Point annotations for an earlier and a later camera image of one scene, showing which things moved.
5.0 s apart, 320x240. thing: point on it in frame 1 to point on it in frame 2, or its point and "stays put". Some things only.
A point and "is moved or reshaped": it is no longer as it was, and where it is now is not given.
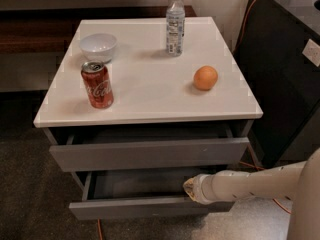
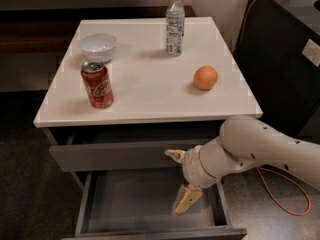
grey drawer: x=140 y=195 is moved or reshaped
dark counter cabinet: x=276 y=26 stays put
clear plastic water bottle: x=175 y=25 stays put
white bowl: x=98 y=47 stays put
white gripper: x=204 y=188 to x=192 y=166
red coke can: x=98 y=84 stays put
